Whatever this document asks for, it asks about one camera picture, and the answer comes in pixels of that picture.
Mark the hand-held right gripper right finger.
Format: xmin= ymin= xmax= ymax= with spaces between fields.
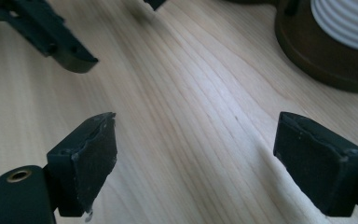
xmin=273 ymin=111 xmax=358 ymax=218

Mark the stack of white paper cups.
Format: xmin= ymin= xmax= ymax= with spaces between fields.
xmin=310 ymin=0 xmax=358 ymax=54

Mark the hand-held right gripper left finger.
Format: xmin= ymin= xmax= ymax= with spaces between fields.
xmin=46 ymin=111 xmax=118 ymax=218

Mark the dark brown cup holder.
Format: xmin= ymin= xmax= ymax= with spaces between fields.
xmin=223 ymin=0 xmax=358 ymax=95

